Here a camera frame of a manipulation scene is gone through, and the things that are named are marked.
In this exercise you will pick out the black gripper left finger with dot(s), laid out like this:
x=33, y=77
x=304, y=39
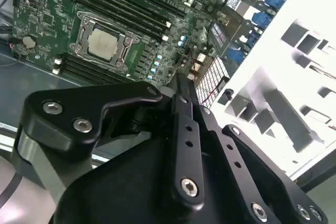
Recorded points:
x=60, y=119

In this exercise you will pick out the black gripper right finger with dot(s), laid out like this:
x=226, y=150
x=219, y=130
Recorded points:
x=236, y=155

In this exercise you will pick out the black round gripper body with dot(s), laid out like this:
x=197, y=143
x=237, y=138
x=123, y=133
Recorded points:
x=126, y=187

